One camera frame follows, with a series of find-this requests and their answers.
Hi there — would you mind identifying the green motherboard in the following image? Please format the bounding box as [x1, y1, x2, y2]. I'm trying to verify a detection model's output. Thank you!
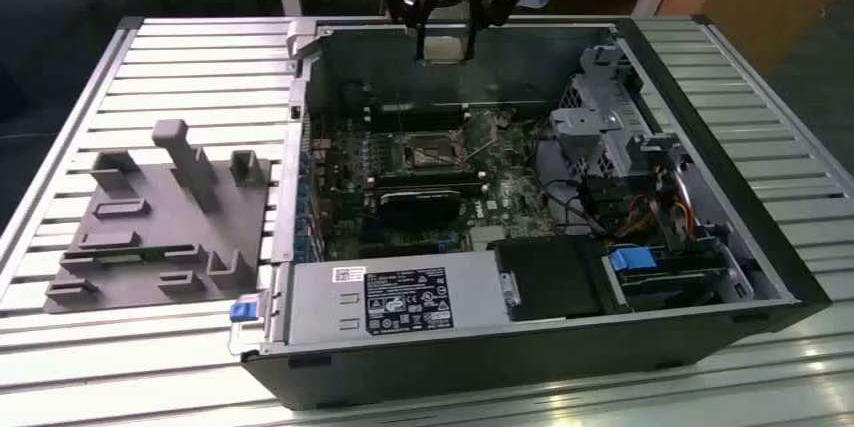
[309, 101, 561, 261]

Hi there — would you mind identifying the thick black cable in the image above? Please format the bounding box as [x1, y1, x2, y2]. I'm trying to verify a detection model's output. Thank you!
[540, 177, 605, 238]

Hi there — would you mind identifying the orange yellow wire bundle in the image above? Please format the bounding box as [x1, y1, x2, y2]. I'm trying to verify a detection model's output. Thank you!
[616, 166, 699, 248]

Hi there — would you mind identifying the silver power supply unit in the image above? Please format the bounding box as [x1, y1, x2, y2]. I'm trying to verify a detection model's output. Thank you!
[262, 249, 515, 348]

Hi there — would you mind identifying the metal disk bay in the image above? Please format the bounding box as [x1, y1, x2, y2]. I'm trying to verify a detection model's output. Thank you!
[599, 239, 759, 313]

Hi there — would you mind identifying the black graphics card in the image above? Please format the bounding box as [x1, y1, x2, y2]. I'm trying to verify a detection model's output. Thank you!
[376, 186, 465, 228]

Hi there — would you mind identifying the metal disk bay cage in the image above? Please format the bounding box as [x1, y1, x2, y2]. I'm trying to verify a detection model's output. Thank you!
[545, 44, 675, 178]

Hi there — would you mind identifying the CPU socket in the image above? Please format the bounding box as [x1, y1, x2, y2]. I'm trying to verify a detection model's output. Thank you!
[396, 131, 469, 173]

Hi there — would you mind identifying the grey parts rack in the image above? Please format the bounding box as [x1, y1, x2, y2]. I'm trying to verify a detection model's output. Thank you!
[39, 119, 281, 316]

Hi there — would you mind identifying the blue disk carrier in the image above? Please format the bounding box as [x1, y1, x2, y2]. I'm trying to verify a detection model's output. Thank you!
[607, 245, 659, 274]

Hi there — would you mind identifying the black drive box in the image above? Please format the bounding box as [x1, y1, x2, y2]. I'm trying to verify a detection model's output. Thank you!
[489, 236, 615, 323]

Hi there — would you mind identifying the blue case latch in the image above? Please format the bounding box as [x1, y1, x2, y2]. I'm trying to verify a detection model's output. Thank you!
[226, 299, 260, 323]

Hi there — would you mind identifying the black RAM slot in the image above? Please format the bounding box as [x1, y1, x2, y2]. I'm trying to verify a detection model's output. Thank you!
[372, 102, 466, 111]
[368, 122, 468, 131]
[369, 116, 468, 124]
[370, 109, 466, 118]

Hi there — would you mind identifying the black PC case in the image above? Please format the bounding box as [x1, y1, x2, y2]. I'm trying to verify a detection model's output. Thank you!
[229, 14, 835, 411]

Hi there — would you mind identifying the silver chipset heatsink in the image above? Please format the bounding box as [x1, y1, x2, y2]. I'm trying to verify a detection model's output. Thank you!
[469, 226, 503, 248]

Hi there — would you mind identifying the silver CPU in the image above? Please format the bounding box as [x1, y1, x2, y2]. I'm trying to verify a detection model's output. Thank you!
[425, 35, 469, 66]

